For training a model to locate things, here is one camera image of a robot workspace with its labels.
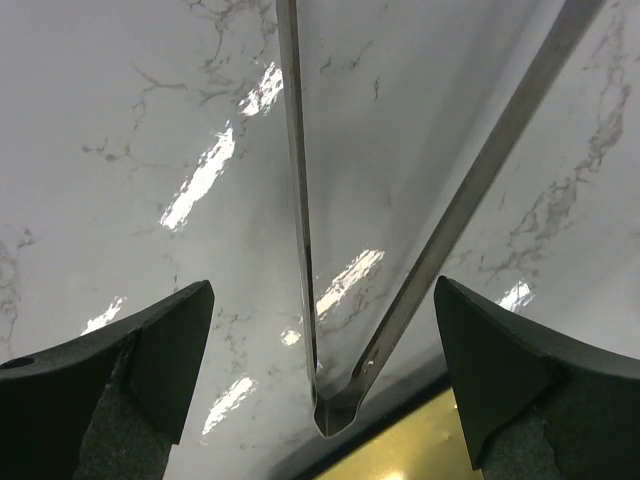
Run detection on metal tongs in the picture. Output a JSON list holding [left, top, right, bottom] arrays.
[[276, 1, 602, 438]]

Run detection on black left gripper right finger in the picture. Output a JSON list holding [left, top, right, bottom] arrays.
[[434, 276, 639, 479]]

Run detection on gold tin lid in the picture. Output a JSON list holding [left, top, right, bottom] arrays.
[[298, 389, 482, 479]]

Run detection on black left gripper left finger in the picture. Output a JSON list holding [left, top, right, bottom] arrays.
[[1, 280, 215, 479]]

